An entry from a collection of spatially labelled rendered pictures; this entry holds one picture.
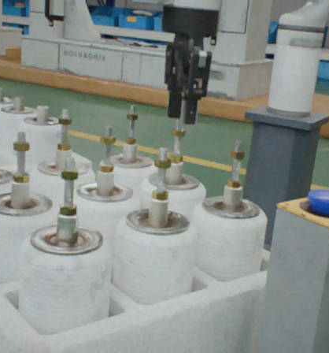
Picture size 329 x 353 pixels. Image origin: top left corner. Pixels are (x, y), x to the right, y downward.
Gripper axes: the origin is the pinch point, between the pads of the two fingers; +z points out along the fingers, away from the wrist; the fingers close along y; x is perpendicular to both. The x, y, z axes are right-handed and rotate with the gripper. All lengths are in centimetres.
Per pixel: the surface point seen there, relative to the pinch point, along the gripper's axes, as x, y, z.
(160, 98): -53, 209, 31
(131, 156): 4.5, 9.8, 9.0
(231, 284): -2.6, -18.1, 17.3
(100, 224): 12.1, -9.1, 12.9
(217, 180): -39, 81, 35
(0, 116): 25, 48, 11
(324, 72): -255, 392, 29
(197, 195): -2.4, -3.8, 10.9
